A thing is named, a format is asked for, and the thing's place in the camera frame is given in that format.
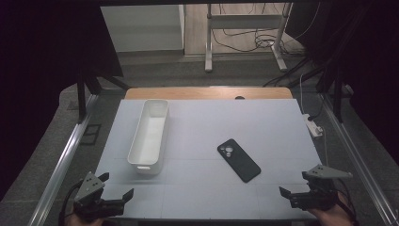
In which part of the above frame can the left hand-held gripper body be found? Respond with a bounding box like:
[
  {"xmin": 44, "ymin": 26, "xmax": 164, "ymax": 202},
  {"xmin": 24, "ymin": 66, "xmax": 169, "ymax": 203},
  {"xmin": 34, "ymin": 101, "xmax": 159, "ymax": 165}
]
[{"xmin": 72, "ymin": 171, "xmax": 126, "ymax": 222}]

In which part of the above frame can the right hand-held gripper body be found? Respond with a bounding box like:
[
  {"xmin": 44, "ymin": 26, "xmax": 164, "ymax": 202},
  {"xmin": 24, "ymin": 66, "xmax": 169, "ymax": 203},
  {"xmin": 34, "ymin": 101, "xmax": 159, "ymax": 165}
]
[{"xmin": 288, "ymin": 164, "xmax": 354, "ymax": 212}]

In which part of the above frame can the black phone case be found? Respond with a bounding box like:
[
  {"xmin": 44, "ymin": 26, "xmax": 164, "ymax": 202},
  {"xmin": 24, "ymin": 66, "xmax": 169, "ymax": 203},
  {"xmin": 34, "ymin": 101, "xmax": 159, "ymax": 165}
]
[{"xmin": 216, "ymin": 137, "xmax": 262, "ymax": 184}]

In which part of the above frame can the person's left hand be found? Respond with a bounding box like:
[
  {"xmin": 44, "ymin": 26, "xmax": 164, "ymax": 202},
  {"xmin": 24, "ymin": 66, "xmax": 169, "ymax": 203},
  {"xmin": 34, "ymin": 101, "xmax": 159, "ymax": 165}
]
[{"xmin": 64, "ymin": 211, "xmax": 106, "ymax": 226}]

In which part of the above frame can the person's right hand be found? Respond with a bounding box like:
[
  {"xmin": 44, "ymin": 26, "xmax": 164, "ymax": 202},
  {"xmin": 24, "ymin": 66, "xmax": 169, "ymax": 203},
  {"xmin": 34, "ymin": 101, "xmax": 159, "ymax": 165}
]
[{"xmin": 305, "ymin": 192, "xmax": 356, "ymax": 226}]

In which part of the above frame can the white power strip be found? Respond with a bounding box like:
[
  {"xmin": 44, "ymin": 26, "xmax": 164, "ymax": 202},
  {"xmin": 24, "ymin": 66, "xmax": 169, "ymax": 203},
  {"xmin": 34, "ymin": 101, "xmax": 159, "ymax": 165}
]
[{"xmin": 301, "ymin": 113, "xmax": 324, "ymax": 138}]

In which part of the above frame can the white plastic storage box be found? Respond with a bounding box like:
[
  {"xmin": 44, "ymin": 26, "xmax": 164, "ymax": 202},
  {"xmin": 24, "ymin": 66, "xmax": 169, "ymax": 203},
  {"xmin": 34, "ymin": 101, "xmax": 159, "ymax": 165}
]
[{"xmin": 126, "ymin": 99, "xmax": 170, "ymax": 176}]

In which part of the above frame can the black metal stand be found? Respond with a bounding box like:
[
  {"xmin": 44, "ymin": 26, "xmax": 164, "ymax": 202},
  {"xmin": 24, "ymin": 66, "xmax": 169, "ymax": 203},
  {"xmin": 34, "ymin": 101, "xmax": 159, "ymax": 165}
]
[
  {"xmin": 314, "ymin": 67, "xmax": 346, "ymax": 123},
  {"xmin": 75, "ymin": 73, "xmax": 131, "ymax": 123}
]

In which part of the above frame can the white table mat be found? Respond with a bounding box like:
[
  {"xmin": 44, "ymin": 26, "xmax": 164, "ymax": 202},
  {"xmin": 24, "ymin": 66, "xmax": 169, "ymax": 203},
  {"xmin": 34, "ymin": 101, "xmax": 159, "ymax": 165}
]
[{"xmin": 93, "ymin": 98, "xmax": 323, "ymax": 220}]

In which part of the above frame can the wooden table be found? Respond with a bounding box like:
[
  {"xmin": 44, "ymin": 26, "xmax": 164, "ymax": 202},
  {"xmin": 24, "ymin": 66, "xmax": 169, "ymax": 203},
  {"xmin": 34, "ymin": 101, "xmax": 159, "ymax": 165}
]
[{"xmin": 124, "ymin": 87, "xmax": 294, "ymax": 101}]

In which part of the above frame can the dark curtain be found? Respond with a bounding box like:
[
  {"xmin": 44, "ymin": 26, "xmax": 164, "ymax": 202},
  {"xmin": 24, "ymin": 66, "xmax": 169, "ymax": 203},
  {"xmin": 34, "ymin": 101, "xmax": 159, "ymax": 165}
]
[
  {"xmin": 0, "ymin": 0, "xmax": 125, "ymax": 202},
  {"xmin": 285, "ymin": 0, "xmax": 399, "ymax": 164}
]

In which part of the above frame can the white cabinet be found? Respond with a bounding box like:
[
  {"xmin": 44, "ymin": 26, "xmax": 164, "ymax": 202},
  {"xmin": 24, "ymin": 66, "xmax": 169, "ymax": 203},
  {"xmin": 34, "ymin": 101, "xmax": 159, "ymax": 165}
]
[{"xmin": 100, "ymin": 4, "xmax": 185, "ymax": 53}]

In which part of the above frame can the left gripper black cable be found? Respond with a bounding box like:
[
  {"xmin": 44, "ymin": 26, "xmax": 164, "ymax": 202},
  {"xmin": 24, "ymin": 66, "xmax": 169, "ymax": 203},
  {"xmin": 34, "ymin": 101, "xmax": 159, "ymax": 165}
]
[{"xmin": 57, "ymin": 181, "xmax": 83, "ymax": 226}]

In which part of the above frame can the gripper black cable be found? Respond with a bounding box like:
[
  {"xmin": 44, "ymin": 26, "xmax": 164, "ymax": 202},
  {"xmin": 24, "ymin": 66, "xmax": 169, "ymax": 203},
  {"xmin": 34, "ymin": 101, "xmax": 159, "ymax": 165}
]
[
  {"xmin": 336, "ymin": 179, "xmax": 359, "ymax": 226},
  {"xmin": 57, "ymin": 181, "xmax": 83, "ymax": 226}
]

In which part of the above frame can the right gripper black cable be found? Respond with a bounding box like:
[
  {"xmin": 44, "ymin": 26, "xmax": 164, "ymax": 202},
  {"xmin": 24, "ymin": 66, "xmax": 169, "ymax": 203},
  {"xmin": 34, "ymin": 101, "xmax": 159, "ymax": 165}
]
[{"xmin": 336, "ymin": 179, "xmax": 359, "ymax": 226}]

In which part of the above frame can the thin white cable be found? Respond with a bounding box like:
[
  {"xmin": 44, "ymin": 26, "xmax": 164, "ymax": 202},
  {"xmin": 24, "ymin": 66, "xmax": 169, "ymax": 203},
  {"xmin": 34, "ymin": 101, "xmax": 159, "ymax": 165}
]
[{"xmin": 298, "ymin": 73, "xmax": 329, "ymax": 168}]

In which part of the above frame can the aluminium rail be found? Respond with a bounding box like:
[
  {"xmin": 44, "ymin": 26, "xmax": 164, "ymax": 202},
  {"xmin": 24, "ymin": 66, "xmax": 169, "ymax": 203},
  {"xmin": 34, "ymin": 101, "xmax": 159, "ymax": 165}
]
[
  {"xmin": 27, "ymin": 93, "xmax": 100, "ymax": 226},
  {"xmin": 319, "ymin": 93, "xmax": 399, "ymax": 226}
]

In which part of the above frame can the black power plug cable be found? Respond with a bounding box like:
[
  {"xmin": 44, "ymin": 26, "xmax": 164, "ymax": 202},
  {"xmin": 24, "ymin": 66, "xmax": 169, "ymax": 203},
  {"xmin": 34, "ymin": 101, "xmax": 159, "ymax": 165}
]
[{"xmin": 307, "ymin": 93, "xmax": 327, "ymax": 122}]

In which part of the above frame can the tangle of black floor cables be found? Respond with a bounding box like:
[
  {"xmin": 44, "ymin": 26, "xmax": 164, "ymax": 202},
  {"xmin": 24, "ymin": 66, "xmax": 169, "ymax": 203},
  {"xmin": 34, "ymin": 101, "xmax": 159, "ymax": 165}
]
[{"xmin": 210, "ymin": 3, "xmax": 307, "ymax": 59}]

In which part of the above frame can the white metal desk frame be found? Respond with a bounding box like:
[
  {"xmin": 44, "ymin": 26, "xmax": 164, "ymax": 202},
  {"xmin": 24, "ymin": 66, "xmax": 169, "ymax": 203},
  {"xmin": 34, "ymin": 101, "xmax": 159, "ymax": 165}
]
[{"xmin": 204, "ymin": 3, "xmax": 294, "ymax": 73}]

